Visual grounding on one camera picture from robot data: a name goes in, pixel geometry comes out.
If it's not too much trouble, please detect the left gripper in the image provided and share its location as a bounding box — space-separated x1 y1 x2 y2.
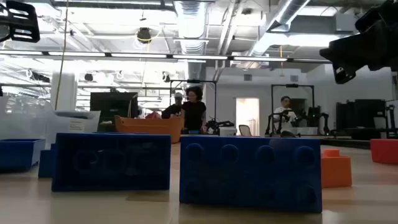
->
0 0 42 44

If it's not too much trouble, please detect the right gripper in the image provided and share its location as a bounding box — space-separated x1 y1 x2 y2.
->
319 0 398 85

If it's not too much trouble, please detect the red wooden block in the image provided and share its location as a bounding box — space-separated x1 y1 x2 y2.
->
370 138 398 165

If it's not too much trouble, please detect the orange plastic building block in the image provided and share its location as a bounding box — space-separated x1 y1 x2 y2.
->
321 149 353 189

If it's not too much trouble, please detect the blue plastic building block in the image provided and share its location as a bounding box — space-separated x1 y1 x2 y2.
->
0 138 47 172
51 133 172 192
38 142 57 179
179 136 323 214

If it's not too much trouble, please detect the black equipment rack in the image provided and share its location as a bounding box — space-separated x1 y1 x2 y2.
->
335 98 389 131

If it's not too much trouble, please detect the white square pillar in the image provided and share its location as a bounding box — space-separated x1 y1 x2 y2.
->
50 70 78 111

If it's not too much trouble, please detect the clear plastic storage bin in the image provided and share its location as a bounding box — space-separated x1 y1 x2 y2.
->
45 109 103 147
0 95 53 141

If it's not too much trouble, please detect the linear ceiling light bar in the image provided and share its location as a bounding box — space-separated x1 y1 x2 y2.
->
0 50 332 63

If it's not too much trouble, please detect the black round ceiling fixture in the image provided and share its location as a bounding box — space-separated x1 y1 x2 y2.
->
136 26 152 44

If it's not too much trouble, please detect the black monitor screen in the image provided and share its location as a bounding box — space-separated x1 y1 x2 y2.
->
90 91 139 132

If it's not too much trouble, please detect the office chair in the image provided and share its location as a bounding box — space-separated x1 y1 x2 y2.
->
238 124 253 138

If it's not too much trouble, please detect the dark teal plastic bin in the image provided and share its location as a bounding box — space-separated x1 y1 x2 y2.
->
98 123 117 134

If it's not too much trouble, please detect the white box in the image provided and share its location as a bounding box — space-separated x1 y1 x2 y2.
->
218 126 238 137

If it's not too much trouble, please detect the orange plastic bin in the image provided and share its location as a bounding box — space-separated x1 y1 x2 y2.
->
114 114 185 144

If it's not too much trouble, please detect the black stand frame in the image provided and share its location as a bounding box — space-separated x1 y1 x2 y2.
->
270 83 315 135
169 79 218 135

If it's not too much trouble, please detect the silver ventilation duct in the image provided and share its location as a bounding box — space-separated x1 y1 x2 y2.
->
248 0 312 57
172 0 210 81

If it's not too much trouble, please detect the yellow cable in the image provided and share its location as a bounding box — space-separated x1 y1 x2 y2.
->
54 0 70 110

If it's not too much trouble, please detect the black aluminium table frame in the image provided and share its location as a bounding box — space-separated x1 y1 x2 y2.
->
321 136 373 150

